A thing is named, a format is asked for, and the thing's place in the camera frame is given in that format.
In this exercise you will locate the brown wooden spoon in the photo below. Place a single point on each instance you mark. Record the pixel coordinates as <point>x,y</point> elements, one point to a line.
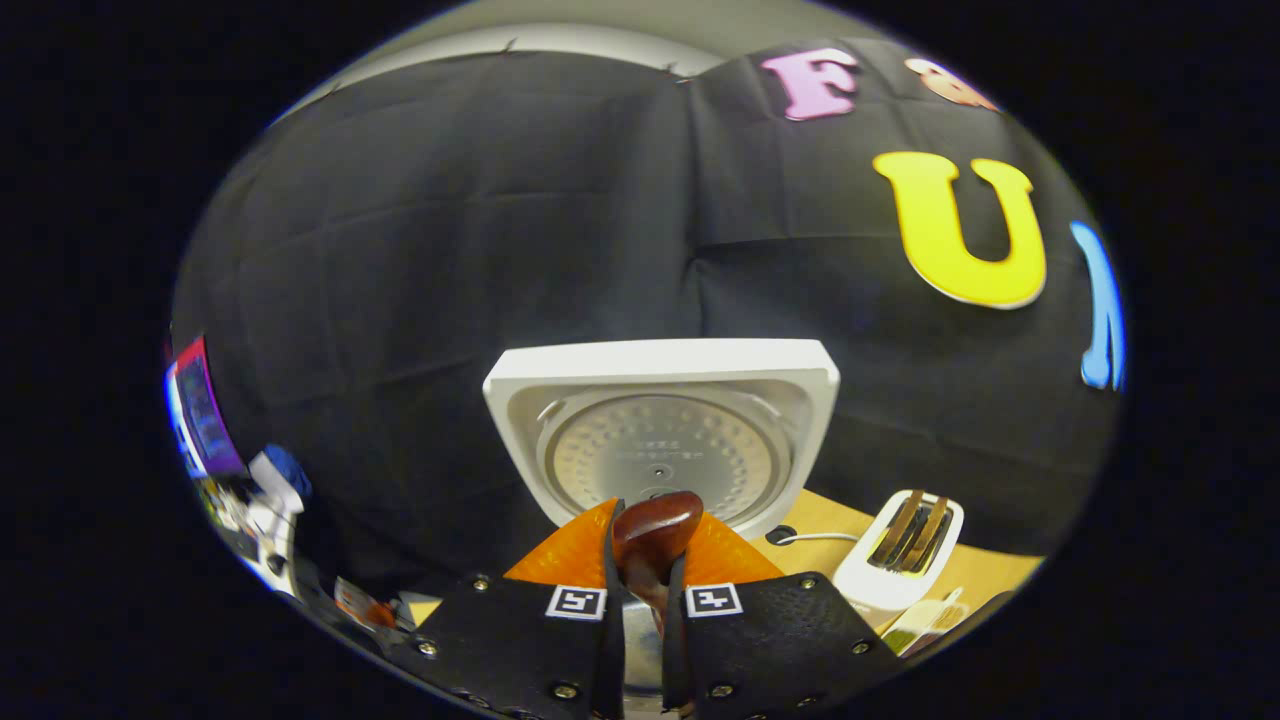
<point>655,525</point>

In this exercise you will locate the purple lit screen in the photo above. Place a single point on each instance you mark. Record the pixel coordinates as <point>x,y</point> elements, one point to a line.
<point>205,410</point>

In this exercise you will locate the black backdrop cloth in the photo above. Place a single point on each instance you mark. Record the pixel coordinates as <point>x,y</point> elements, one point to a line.
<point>450,220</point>

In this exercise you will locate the brown bread slice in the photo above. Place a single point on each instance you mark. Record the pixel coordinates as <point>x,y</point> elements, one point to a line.
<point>925,535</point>
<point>895,530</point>

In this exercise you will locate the white toaster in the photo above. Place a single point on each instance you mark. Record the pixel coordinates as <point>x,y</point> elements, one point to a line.
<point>865,585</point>

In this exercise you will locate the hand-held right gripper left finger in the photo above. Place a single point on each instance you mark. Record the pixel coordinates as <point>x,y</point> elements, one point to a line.
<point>613,660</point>

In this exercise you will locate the white divided dish of beans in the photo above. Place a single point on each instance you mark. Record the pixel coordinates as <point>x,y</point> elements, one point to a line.
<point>925,625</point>

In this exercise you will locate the white rice cooker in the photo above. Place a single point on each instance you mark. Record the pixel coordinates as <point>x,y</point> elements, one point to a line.
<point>660,450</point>

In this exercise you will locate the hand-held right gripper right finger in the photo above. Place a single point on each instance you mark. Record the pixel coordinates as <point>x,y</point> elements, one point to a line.
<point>675,660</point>

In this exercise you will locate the white and blue device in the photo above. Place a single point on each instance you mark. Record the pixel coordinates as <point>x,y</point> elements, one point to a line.
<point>275,500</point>

